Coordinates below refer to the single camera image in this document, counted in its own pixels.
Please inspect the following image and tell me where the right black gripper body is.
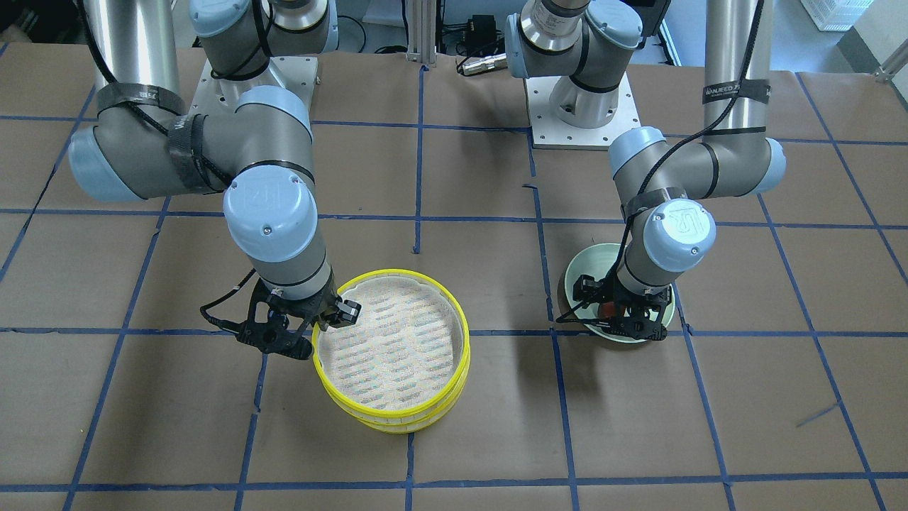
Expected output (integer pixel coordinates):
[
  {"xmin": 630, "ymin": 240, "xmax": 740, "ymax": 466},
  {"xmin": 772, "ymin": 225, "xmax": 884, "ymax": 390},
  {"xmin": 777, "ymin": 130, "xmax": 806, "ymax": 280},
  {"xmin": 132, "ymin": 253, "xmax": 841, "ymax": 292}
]
[{"xmin": 238, "ymin": 275, "xmax": 340, "ymax": 360}]

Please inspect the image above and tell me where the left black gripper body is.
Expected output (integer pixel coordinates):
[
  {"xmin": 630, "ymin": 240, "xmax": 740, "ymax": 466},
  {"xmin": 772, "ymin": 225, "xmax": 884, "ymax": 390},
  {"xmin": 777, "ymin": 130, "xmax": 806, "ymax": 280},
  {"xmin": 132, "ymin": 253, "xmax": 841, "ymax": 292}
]
[{"xmin": 573, "ymin": 275, "xmax": 672, "ymax": 342}]

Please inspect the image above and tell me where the yellow steamer layer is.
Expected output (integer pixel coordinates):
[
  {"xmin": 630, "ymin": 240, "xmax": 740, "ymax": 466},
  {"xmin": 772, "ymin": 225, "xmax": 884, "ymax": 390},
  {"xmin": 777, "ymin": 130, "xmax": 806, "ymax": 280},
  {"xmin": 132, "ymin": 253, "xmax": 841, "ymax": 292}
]
[
  {"xmin": 328, "ymin": 370, "xmax": 468, "ymax": 434},
  {"xmin": 312, "ymin": 269, "xmax": 471, "ymax": 417}
]

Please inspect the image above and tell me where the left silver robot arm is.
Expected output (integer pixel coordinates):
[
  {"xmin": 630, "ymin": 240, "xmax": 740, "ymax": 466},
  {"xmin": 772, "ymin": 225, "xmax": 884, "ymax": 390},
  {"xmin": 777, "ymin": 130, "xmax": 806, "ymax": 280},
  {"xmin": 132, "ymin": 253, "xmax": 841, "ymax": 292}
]
[{"xmin": 503, "ymin": 1, "xmax": 786, "ymax": 340}]

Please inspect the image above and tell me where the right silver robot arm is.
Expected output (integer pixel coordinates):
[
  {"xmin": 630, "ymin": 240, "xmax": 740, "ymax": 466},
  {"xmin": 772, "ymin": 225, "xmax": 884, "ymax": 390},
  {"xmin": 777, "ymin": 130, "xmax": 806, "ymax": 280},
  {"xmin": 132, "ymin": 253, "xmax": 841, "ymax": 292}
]
[{"xmin": 68, "ymin": 1, "xmax": 361, "ymax": 360}]

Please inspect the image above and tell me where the light green plate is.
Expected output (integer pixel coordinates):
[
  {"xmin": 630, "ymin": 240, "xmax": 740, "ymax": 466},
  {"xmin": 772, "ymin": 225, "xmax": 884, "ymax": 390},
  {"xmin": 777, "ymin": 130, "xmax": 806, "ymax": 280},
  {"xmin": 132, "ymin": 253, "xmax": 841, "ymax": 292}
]
[{"xmin": 555, "ymin": 243, "xmax": 675, "ymax": 344}]

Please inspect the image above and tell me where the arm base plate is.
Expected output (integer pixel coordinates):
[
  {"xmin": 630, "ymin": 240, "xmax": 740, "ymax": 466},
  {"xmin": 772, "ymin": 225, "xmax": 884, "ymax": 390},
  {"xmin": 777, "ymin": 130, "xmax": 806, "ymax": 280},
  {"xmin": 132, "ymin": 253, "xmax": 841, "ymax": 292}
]
[
  {"xmin": 524, "ymin": 74, "xmax": 641, "ymax": 150},
  {"xmin": 189, "ymin": 55, "xmax": 320, "ymax": 136}
]

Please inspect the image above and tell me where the aluminium frame post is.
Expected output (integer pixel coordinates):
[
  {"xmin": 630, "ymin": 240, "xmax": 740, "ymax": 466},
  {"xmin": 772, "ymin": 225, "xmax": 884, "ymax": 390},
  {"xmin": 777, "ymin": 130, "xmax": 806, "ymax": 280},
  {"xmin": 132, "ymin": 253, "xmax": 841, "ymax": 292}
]
[{"xmin": 403, "ymin": 1, "xmax": 441, "ymax": 67}]

